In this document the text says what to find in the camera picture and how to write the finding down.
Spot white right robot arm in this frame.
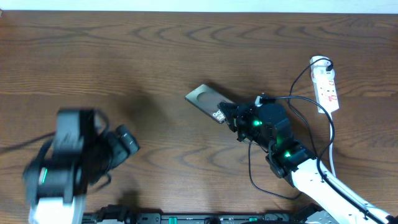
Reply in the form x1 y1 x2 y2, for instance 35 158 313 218
218 102 397 223

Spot Galaxy smartphone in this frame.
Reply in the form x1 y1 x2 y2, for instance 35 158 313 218
185 84 232 124

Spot black USB charging cable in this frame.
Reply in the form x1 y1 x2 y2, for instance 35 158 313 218
248 57 335 200

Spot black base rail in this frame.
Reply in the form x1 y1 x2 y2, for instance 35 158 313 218
81 205 305 224

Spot white power strip cord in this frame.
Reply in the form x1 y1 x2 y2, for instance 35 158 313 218
328 112 337 178

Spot white power strip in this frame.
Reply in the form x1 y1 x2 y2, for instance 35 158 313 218
310 55 339 114

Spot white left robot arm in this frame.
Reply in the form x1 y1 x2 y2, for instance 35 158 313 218
23 108 139 223

